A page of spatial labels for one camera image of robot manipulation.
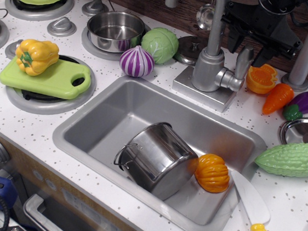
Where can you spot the hanging steel ladle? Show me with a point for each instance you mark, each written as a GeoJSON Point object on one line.
{"type": "Point", "coordinates": [204, 16]}

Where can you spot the green cabbage toy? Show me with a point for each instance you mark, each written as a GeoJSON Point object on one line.
{"type": "Point", "coordinates": [161, 43]}

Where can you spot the yellow bell pepper toy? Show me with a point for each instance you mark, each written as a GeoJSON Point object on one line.
{"type": "Point", "coordinates": [34, 57]}

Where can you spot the grey sink basin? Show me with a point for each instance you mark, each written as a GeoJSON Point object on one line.
{"type": "Point", "coordinates": [96, 133]}

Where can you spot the purple striped onion toy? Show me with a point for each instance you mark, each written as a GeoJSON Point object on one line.
{"type": "Point", "coordinates": [136, 62]}

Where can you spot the steel saucepan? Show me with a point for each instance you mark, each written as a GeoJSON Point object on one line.
{"type": "Point", "coordinates": [113, 32]}

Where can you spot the green cutting board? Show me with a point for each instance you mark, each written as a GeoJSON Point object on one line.
{"type": "Point", "coordinates": [64, 79]}

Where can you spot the steel pot lid right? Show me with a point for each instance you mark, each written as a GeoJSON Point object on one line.
{"type": "Point", "coordinates": [295, 131]}

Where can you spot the oven door handle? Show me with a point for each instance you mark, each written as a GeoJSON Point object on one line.
{"type": "Point", "coordinates": [31, 209]}

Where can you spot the silver toy faucet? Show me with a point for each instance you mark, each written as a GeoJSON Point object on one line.
{"type": "Point", "coordinates": [209, 81]}

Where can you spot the grey stove knob middle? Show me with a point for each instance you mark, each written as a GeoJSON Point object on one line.
{"type": "Point", "coordinates": [62, 27]}

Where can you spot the grey stove knob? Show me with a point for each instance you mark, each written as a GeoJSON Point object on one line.
{"type": "Point", "coordinates": [10, 50]}
{"type": "Point", "coordinates": [62, 27]}
{"type": "Point", "coordinates": [94, 7]}

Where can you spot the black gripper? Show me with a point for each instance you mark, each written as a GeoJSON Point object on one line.
{"type": "Point", "coordinates": [270, 29]}

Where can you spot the grey stove knob left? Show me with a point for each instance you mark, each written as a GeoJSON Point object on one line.
{"type": "Point", "coordinates": [10, 50]}

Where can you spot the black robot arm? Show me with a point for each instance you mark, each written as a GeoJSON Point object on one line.
{"type": "Point", "coordinates": [283, 7]}

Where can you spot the orange pepper half toy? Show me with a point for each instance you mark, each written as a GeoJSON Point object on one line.
{"type": "Point", "coordinates": [261, 80]}

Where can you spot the steel pot in sink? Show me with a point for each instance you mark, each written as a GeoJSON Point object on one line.
{"type": "Point", "coordinates": [158, 160]}

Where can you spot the steel lid behind faucet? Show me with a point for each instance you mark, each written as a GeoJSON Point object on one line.
{"type": "Point", "coordinates": [189, 49]}

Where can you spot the green bitter gourd toy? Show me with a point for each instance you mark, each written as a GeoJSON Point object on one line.
{"type": "Point", "coordinates": [289, 160]}

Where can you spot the orange pumpkin half toy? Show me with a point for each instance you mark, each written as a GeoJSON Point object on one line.
{"type": "Point", "coordinates": [212, 174]}

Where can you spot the grey stove knob top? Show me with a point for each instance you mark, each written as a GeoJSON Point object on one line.
{"type": "Point", "coordinates": [94, 7]}

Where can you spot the purple eggplant toy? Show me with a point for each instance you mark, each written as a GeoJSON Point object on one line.
{"type": "Point", "coordinates": [297, 108]}

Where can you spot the orange carrot toy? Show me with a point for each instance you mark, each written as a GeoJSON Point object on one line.
{"type": "Point", "coordinates": [280, 96]}

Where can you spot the white yellow toy knife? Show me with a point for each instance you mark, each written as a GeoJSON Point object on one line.
{"type": "Point", "coordinates": [254, 205]}

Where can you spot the silver faucet lever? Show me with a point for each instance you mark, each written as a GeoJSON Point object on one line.
{"type": "Point", "coordinates": [244, 61]}

